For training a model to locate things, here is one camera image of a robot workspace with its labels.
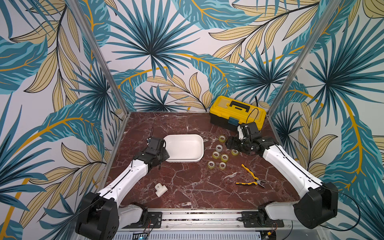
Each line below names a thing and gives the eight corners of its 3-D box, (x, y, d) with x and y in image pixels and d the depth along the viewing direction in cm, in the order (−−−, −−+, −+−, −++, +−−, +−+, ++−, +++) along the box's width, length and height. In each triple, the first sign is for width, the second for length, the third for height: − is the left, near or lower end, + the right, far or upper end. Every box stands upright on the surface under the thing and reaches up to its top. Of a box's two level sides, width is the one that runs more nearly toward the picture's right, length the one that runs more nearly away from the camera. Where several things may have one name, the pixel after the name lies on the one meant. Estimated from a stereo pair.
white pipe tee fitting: (158, 198, 82) (157, 196, 79) (153, 189, 85) (151, 187, 82) (168, 190, 84) (167, 188, 82) (162, 182, 87) (161, 180, 84)
